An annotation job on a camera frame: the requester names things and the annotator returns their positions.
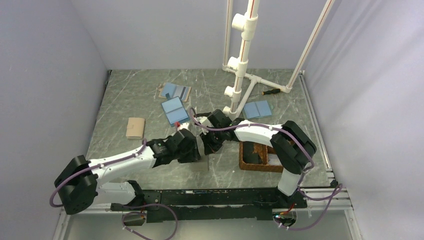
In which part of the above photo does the blue card holder on green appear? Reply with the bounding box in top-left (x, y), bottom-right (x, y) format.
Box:
top-left (242, 100), bottom-right (273, 120)

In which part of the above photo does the right side aluminium rail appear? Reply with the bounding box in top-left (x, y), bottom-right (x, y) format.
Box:
top-left (297, 73), bottom-right (337, 187)

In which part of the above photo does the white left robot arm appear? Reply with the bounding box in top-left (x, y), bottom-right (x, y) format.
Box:
top-left (49, 128), bottom-right (201, 215)

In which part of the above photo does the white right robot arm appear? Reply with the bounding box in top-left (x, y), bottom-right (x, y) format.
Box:
top-left (194, 109), bottom-right (317, 208)

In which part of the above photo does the white PVC pipe frame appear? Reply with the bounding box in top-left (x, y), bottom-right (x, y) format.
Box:
top-left (222, 0), bottom-right (335, 120)

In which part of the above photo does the beige closed card holder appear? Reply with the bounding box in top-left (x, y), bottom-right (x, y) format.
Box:
top-left (125, 117), bottom-right (146, 139)

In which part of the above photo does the tan card holder with cards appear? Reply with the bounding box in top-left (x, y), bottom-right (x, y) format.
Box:
top-left (158, 82), bottom-right (192, 102)

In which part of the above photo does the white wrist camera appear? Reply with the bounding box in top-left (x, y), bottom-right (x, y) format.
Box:
top-left (197, 116), bottom-right (214, 128)
top-left (175, 122), bottom-right (192, 132)

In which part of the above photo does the black orange screwdriver far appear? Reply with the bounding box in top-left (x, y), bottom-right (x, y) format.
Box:
top-left (251, 88), bottom-right (281, 96)

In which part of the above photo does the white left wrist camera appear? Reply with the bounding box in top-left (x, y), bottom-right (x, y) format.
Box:
top-left (175, 122), bottom-right (192, 132)

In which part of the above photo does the brown woven basket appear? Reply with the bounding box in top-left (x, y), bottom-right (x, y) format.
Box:
top-left (238, 141), bottom-right (284, 173)

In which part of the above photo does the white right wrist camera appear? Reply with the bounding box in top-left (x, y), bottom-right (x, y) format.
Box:
top-left (197, 116), bottom-right (214, 128)

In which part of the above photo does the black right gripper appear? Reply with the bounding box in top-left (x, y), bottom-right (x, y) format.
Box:
top-left (199, 127), bottom-right (226, 156)

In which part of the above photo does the blue card holder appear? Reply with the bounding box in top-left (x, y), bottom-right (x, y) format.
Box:
top-left (242, 100), bottom-right (273, 120)
top-left (161, 96), bottom-right (190, 127)

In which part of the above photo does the aluminium extrusion rail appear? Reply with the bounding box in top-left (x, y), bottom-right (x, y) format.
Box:
top-left (52, 188), bottom-right (352, 240)

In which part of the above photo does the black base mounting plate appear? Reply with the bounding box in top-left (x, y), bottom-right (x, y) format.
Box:
top-left (110, 187), bottom-right (308, 223)

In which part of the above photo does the grey leather card holder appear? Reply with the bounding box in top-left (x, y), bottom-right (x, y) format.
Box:
top-left (193, 155), bottom-right (209, 172)

